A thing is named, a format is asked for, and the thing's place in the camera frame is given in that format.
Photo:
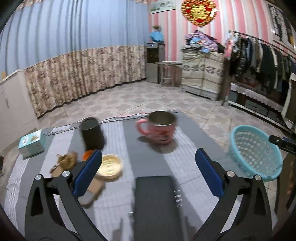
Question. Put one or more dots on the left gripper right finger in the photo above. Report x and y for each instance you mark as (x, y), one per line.
(253, 219)

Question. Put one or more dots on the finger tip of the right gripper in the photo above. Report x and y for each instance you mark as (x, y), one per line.
(284, 144)

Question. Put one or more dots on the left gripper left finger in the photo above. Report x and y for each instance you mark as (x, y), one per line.
(43, 220)

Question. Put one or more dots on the cream plastic lid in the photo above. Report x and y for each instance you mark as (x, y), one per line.
(111, 167)

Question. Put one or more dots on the light blue plastic basket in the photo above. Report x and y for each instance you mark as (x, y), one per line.
(250, 149)

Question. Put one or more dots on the low bench with lace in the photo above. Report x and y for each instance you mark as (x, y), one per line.
(257, 104)

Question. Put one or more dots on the small orange cap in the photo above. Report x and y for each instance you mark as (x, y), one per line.
(87, 154)

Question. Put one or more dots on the light blue small box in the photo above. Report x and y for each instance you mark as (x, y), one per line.
(32, 144)

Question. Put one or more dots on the clothes rack with garments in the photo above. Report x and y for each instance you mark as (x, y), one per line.
(255, 62)

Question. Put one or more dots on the black cylinder container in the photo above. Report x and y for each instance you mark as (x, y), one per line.
(92, 134)

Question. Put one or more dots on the black glasses case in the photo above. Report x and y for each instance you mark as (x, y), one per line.
(155, 213)

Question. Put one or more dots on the striped grey tablecloth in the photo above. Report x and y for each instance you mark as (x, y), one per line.
(112, 211)

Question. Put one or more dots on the cloth-covered cabinet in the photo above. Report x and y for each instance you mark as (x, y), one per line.
(203, 73)

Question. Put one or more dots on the pink metal mug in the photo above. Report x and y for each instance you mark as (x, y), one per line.
(158, 127)

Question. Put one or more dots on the pile of colourful clothes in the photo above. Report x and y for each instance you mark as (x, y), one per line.
(201, 41)

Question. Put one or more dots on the small folding stool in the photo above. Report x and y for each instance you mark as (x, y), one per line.
(168, 71)

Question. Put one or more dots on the grey water dispenser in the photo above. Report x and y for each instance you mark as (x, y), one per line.
(155, 55)

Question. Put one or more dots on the blue and floral curtain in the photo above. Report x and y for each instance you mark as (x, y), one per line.
(69, 49)

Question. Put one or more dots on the potted plant blue wrap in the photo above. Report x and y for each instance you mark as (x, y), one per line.
(156, 35)

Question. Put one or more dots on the white wall cabinet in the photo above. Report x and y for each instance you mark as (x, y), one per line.
(17, 115)

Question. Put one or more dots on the red heart wall ornament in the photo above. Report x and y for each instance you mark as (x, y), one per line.
(199, 12)

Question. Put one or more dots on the framed wall picture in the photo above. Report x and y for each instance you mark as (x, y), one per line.
(160, 6)

